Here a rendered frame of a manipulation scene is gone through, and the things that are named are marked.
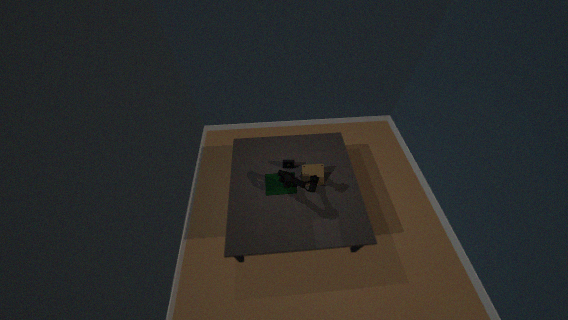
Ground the green circuit board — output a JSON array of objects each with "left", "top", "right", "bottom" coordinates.
[{"left": 265, "top": 173, "right": 297, "bottom": 196}]

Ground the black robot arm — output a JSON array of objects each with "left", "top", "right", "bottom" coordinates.
[{"left": 278, "top": 170, "right": 319, "bottom": 193}]

